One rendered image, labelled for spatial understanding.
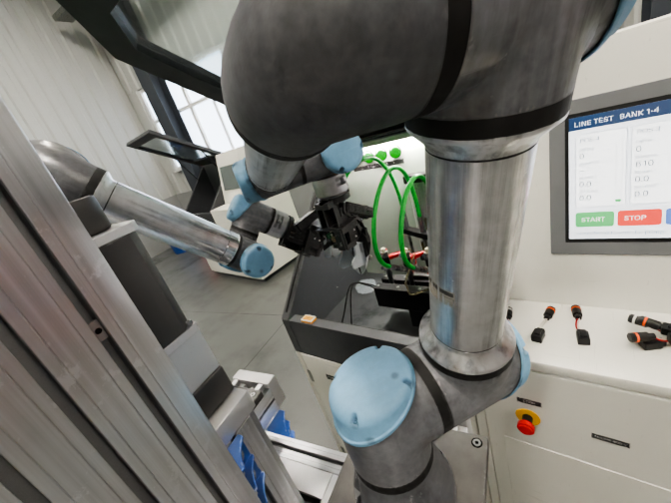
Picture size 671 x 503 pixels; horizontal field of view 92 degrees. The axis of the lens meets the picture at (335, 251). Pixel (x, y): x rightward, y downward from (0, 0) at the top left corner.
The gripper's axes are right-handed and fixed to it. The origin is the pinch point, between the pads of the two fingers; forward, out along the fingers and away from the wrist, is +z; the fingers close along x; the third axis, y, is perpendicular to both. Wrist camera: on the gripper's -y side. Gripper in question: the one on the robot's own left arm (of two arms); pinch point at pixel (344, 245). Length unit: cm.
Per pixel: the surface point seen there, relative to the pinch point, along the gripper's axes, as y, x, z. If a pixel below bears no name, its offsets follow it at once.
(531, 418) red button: 32, 40, 39
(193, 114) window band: -268, -572, -86
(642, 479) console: 36, 55, 54
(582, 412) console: 27, 50, 39
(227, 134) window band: -245, -532, -20
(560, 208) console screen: -17, 45, 29
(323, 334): 28.7, -14.5, 9.3
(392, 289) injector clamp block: 7.5, -2.8, 24.4
